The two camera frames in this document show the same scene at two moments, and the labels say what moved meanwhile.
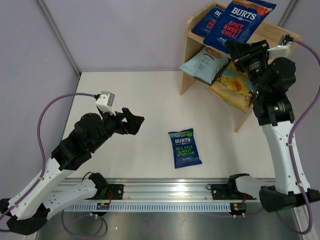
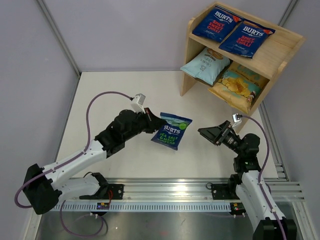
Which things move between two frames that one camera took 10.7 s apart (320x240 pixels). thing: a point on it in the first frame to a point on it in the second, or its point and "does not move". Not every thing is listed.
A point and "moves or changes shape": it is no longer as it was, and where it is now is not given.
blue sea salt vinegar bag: [184, 148] to [172, 135]
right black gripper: [258, 50] to [214, 134]
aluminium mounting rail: [156, 188] does not move
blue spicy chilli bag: [239, 22] moves or changes shape
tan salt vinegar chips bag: [234, 88] does not move
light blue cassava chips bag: [206, 65] does not move
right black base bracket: [227, 191] does not move
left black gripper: [132, 125] to [154, 123]
